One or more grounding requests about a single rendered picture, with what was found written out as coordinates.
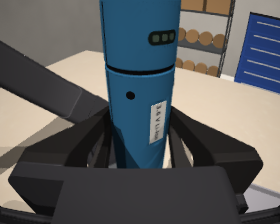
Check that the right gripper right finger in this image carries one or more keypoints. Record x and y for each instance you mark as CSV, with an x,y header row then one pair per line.
x,y
210,147

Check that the blue electric screwdriver body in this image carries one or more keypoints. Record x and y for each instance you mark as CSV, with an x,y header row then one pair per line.
x,y
140,39

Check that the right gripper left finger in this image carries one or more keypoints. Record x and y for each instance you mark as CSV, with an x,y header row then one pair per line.
x,y
72,146

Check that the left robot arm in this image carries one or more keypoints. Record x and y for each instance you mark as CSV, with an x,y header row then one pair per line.
x,y
29,80

